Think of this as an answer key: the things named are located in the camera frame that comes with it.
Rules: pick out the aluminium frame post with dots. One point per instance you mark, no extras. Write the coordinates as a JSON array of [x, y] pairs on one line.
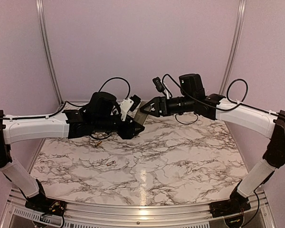
[[234, 46], [46, 46]]

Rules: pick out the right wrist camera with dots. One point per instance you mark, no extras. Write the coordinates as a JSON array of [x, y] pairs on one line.
[[160, 87]]

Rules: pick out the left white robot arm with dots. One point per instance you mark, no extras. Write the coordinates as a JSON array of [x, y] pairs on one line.
[[103, 114]]

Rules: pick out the left aluminium frame post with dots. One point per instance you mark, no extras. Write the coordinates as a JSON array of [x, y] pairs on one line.
[[46, 46]]

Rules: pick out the right aluminium frame post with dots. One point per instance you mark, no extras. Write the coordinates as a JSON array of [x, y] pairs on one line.
[[234, 46]]

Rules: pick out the grey remote control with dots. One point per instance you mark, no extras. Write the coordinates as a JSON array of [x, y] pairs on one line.
[[140, 117]]

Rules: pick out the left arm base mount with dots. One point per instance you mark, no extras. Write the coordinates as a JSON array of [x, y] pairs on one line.
[[48, 206]]

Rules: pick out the front aluminium rail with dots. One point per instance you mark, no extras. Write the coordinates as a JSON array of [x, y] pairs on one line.
[[89, 215]]

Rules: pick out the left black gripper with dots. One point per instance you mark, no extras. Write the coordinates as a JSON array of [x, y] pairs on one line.
[[128, 132]]

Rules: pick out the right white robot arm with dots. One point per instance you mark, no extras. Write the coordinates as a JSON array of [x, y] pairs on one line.
[[218, 107]]

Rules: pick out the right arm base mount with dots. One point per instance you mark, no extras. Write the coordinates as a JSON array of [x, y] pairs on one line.
[[227, 207]]

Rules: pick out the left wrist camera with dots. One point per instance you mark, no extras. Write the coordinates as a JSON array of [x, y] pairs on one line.
[[129, 104]]

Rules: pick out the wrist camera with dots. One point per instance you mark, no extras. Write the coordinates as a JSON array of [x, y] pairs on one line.
[[129, 104], [160, 87]]

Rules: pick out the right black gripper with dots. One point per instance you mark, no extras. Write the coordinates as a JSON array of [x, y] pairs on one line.
[[158, 100]]

